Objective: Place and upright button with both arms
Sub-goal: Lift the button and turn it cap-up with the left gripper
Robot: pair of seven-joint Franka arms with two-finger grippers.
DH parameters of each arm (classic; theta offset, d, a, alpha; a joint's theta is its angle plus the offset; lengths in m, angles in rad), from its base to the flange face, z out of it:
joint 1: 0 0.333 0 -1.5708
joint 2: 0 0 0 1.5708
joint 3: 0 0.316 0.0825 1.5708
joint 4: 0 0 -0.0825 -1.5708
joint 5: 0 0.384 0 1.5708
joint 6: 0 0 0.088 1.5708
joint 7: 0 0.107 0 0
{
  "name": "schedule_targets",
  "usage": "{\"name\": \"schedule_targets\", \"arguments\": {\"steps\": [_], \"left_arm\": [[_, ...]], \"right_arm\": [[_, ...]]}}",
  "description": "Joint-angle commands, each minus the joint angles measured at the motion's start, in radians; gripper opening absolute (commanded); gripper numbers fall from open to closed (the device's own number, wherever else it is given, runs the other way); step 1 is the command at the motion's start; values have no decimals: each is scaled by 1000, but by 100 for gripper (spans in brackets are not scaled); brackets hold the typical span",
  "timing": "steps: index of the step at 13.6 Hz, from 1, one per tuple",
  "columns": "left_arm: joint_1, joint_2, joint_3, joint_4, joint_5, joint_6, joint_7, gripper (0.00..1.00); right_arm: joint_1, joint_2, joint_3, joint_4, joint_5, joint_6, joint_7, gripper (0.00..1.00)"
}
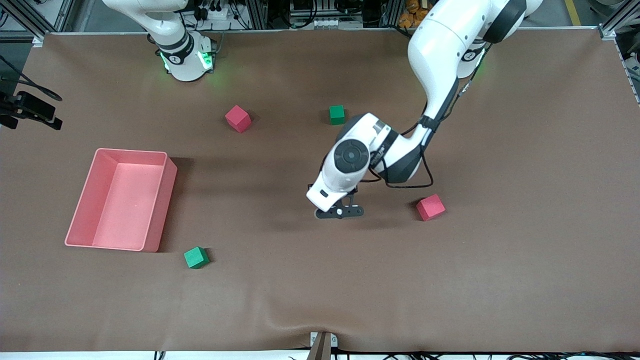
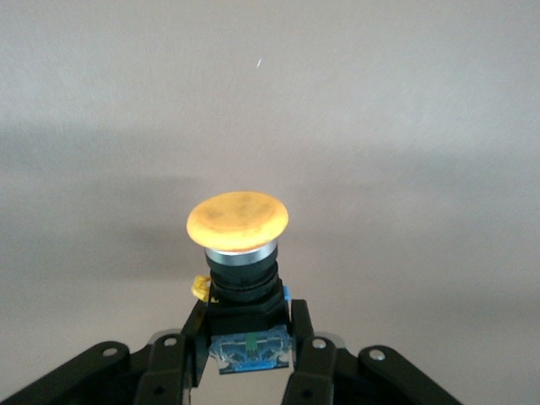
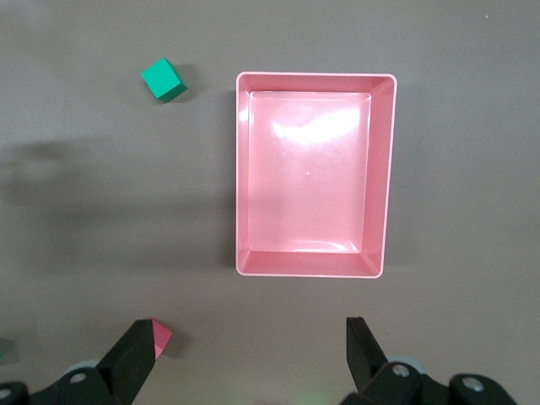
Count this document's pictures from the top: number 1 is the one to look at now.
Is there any pink cube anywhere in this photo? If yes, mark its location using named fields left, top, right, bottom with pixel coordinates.
left=224, top=104, right=252, bottom=134
left=416, top=193, right=447, bottom=222

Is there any brown table mat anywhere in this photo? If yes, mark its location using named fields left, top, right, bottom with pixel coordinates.
left=0, top=27, right=640, bottom=353

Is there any pink plastic tray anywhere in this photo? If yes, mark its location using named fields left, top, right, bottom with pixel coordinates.
left=65, top=148, right=178, bottom=252

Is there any white connector strip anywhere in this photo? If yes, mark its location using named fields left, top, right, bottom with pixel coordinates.
left=290, top=16, right=364, bottom=30

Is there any bag of orange items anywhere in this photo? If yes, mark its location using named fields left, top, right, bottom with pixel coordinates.
left=398, top=0, right=426, bottom=29

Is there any white power strip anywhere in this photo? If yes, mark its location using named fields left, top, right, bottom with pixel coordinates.
left=196, top=4, right=229, bottom=22

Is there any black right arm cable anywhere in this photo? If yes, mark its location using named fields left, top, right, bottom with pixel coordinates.
left=0, top=54, right=63, bottom=101

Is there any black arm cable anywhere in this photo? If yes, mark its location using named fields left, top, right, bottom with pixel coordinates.
left=0, top=54, right=63, bottom=101
left=367, top=80, right=468, bottom=190

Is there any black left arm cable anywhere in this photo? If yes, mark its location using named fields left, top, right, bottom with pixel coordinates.
left=367, top=80, right=468, bottom=190

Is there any metal table edge bracket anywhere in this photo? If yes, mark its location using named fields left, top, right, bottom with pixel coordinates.
left=310, top=331, right=339, bottom=349

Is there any brown camera stand post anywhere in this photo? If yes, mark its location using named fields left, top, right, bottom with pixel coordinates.
left=306, top=332, right=332, bottom=360

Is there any aluminium frame post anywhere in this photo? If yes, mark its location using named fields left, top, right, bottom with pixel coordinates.
left=380, top=0, right=401, bottom=28
left=245, top=0, right=268, bottom=30

